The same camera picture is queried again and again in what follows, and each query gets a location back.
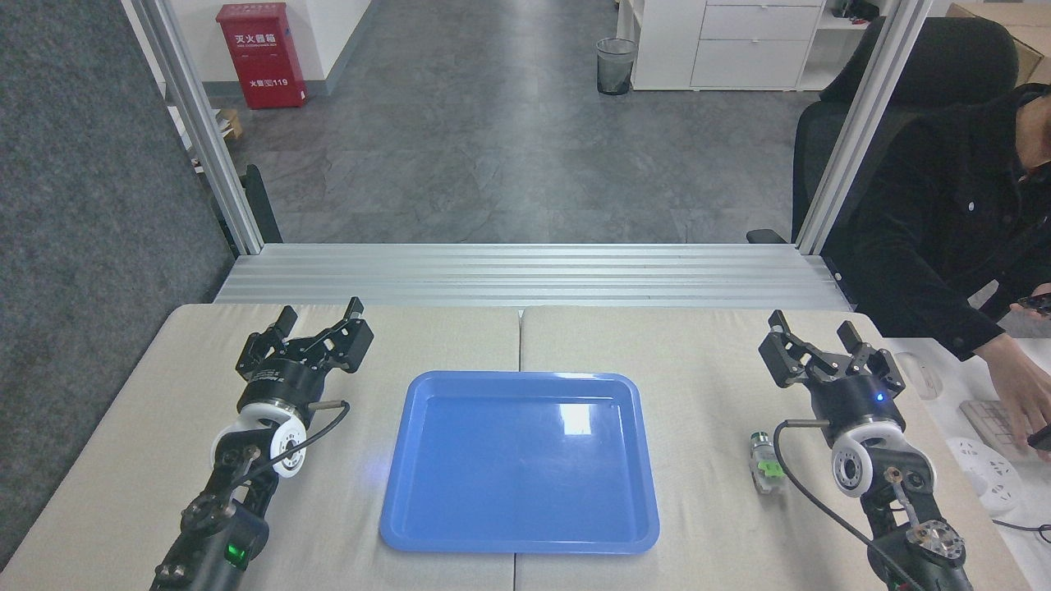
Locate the ribbed aluminium platform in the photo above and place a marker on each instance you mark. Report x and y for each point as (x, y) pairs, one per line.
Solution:
(525, 275)

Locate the large cardboard box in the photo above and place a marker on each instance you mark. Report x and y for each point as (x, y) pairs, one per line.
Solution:
(1030, 37)

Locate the white power strip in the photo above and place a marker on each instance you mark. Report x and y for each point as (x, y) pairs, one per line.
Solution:
(989, 476)

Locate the black bracket behind post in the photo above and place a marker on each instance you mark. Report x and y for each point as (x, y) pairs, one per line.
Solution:
(263, 209)

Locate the green and white switch part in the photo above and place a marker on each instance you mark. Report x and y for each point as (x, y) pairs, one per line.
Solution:
(767, 466)

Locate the dark phone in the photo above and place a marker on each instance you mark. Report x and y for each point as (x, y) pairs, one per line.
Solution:
(1039, 305)

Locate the white computer mouse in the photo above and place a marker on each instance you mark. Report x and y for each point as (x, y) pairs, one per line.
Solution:
(918, 373)

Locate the white drawer cabinet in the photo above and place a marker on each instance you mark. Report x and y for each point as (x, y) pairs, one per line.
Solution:
(739, 45)

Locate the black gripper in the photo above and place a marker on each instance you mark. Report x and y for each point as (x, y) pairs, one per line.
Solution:
(858, 402)
(283, 382)

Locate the red fire extinguisher box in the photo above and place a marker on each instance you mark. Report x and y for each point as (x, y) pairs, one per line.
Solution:
(263, 57)

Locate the beige table mat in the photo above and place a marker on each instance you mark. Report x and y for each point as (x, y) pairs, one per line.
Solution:
(123, 460)
(706, 394)

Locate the blue plastic tray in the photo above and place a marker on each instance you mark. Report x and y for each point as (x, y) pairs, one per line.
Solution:
(517, 468)

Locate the black office chair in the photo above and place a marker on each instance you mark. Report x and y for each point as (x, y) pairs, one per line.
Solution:
(952, 61)

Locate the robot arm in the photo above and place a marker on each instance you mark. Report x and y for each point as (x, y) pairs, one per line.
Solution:
(895, 492)
(230, 509)

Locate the black device on keyboard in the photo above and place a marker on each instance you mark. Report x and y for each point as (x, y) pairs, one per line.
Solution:
(1041, 439)

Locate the grey felt partition panel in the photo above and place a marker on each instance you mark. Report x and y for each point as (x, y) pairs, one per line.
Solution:
(90, 246)

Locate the person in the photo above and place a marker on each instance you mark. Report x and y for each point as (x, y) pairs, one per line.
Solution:
(928, 230)

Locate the pale computer keyboard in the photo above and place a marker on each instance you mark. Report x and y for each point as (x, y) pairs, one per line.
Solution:
(989, 423)

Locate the small cardboard box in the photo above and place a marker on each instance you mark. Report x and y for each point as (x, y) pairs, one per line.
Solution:
(231, 123)

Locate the person's left hand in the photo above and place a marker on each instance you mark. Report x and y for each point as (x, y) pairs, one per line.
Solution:
(1041, 289)

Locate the person's right hand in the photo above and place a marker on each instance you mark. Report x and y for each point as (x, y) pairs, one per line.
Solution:
(1022, 398)

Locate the silver aluminium post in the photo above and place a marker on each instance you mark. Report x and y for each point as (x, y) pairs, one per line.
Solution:
(862, 123)
(205, 139)

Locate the mesh waste bin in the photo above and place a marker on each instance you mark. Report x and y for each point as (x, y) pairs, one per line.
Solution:
(616, 70)

